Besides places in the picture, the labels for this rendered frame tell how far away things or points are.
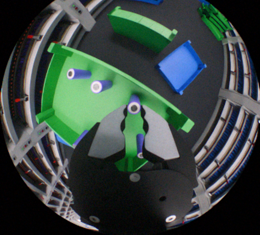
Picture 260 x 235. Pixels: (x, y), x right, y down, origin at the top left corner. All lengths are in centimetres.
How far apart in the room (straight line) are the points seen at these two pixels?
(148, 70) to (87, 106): 39
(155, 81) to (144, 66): 10
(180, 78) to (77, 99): 53
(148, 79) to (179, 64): 22
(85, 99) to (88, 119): 5
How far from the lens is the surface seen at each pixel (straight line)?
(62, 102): 26
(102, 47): 58
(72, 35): 57
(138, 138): 20
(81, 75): 16
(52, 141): 82
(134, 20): 40
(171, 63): 56
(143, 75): 51
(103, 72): 19
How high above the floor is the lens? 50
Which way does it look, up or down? 74 degrees down
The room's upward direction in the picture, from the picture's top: 175 degrees counter-clockwise
